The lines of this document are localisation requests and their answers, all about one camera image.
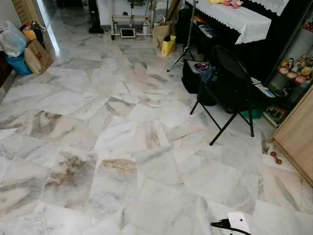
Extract light wooden cabinet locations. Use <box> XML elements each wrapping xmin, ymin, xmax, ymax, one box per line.
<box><xmin>271</xmin><ymin>88</ymin><xmax>313</xmax><ymax>186</ymax></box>

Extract yellow plush toy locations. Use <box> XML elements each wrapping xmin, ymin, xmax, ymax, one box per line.
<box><xmin>300</xmin><ymin>66</ymin><xmax>313</xmax><ymax>79</ymax></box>

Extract small red dumbbell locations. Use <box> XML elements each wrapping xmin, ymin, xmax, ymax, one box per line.
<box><xmin>270</xmin><ymin>151</ymin><xmax>283</xmax><ymax>165</ymax></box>

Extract white papers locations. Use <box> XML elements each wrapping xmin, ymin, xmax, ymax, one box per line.
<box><xmin>251</xmin><ymin>77</ymin><xmax>276</xmax><ymax>97</ymax></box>

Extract green box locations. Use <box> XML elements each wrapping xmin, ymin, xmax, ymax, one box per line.
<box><xmin>240</xmin><ymin>108</ymin><xmax>267</xmax><ymax>120</ymax></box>

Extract glass display cabinet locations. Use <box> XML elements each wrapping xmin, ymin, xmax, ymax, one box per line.
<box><xmin>264</xmin><ymin>20</ymin><xmax>313</xmax><ymax>129</ymax></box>

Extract black upright piano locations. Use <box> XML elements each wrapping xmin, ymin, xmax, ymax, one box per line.
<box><xmin>174</xmin><ymin>0</ymin><xmax>313</xmax><ymax>84</ymax></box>

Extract black folding chair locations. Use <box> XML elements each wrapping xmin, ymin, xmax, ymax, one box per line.
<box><xmin>190</xmin><ymin>45</ymin><xmax>275</xmax><ymax>146</ymax></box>

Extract blue cloth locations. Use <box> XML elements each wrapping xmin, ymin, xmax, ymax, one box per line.
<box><xmin>200</xmin><ymin>68</ymin><xmax>219</xmax><ymax>84</ymax></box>

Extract small white lace cloth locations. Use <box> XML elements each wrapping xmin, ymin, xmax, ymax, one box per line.
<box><xmin>249</xmin><ymin>0</ymin><xmax>290</xmax><ymax>16</ymax></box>

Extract large white lace cloth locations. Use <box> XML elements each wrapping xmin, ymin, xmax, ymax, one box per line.
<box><xmin>185</xmin><ymin>0</ymin><xmax>272</xmax><ymax>45</ymax></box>

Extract black storage box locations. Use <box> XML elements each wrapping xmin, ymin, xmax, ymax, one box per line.
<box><xmin>182</xmin><ymin>60</ymin><xmax>216</xmax><ymax>94</ymax></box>

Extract pink soft toy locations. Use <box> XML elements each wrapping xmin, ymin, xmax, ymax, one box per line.
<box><xmin>223</xmin><ymin>0</ymin><xmax>244</xmax><ymax>8</ymax></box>

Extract black tripod stand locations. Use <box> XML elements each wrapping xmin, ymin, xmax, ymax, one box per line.
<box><xmin>166</xmin><ymin>0</ymin><xmax>199</xmax><ymax>72</ymax></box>

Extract yellow bag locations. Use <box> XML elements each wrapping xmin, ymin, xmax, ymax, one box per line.
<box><xmin>161</xmin><ymin>35</ymin><xmax>177</xmax><ymax>57</ymax></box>

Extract small brown paper bag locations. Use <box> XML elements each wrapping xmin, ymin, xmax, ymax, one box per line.
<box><xmin>153</xmin><ymin>22</ymin><xmax>172</xmax><ymax>48</ymax></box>

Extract white framed tablet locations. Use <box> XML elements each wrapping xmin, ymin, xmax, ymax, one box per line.
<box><xmin>120</xmin><ymin>28</ymin><xmax>136</xmax><ymax>39</ymax></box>

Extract white metal rack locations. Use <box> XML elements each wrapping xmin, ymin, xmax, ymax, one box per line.
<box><xmin>111</xmin><ymin>15</ymin><xmax>153</xmax><ymax>40</ymax></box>

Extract black upright vacuum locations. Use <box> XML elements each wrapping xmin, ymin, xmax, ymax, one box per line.
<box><xmin>88</xmin><ymin>0</ymin><xmax>105</xmax><ymax>34</ymax></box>

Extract large brown paper bag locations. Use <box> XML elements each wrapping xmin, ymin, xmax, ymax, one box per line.
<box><xmin>23</xmin><ymin>39</ymin><xmax>54</xmax><ymax>75</ymax></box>

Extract black backpack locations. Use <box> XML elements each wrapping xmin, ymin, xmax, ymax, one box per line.
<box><xmin>20</xmin><ymin>22</ymin><xmax>46</xmax><ymax>49</ymax></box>

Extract blue bag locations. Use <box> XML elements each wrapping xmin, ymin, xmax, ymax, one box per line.
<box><xmin>6</xmin><ymin>53</ymin><xmax>33</xmax><ymax>76</ymax></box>

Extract wooden slatted door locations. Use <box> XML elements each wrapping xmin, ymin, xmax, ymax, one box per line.
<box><xmin>11</xmin><ymin>0</ymin><xmax>45</xmax><ymax>25</ymax></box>

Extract white plastic bag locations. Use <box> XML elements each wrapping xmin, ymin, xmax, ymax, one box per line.
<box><xmin>0</xmin><ymin>21</ymin><xmax>28</xmax><ymax>58</ymax></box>

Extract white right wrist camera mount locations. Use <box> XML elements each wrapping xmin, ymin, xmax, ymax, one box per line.
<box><xmin>227</xmin><ymin>211</ymin><xmax>251</xmax><ymax>235</ymax></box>

